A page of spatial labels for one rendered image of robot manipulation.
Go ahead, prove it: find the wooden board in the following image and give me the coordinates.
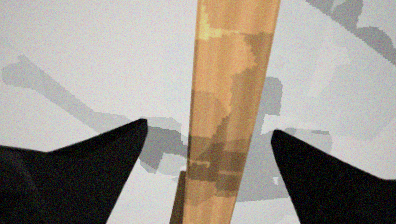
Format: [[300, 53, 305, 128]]
[[183, 0, 281, 224]]

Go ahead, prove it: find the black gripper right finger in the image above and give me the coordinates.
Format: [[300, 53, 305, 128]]
[[271, 130, 396, 224]]

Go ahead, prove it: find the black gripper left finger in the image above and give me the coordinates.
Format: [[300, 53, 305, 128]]
[[0, 118, 148, 224]]

